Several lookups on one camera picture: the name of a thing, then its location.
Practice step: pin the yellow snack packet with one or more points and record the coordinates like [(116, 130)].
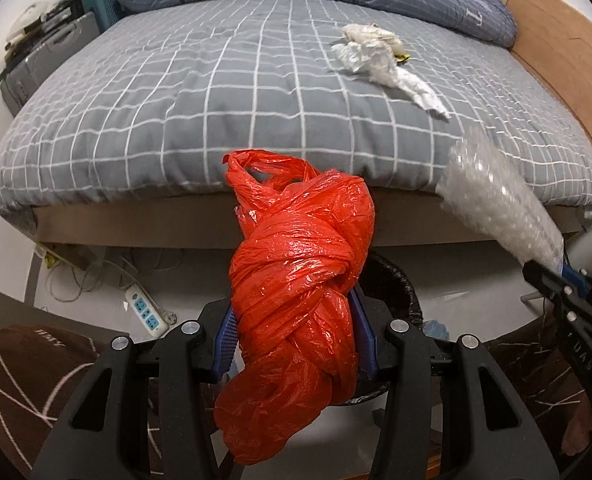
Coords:
[(402, 57)]

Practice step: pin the bubble wrap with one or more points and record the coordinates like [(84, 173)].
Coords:
[(496, 200)]

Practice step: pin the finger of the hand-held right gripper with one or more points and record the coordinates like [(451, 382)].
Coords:
[(578, 280), (546, 280)]

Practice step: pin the black trash bin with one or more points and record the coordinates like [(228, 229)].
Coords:
[(401, 290)]

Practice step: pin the person's right hand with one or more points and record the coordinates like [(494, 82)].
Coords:
[(583, 432)]

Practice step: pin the red plastic bag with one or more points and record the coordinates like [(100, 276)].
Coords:
[(296, 285)]

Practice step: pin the blue slipper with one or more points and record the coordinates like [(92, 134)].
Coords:
[(436, 330)]

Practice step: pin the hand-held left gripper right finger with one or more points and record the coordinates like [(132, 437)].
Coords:
[(366, 345)]

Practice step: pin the wooden headboard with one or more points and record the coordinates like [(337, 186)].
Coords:
[(566, 60)]

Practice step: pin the white cloth pouch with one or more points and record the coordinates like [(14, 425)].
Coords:
[(371, 37)]

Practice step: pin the white power strip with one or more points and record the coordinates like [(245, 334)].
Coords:
[(143, 310)]

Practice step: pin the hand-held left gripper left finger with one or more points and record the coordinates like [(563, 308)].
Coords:
[(224, 355)]

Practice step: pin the silver suitcase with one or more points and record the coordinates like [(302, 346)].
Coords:
[(51, 55)]

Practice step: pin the small white tissue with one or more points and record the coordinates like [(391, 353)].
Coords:
[(361, 60)]

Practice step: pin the large white tissue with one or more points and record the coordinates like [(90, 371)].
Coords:
[(416, 90)]

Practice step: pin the bed with grey checked sheet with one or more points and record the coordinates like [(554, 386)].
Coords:
[(176, 100)]

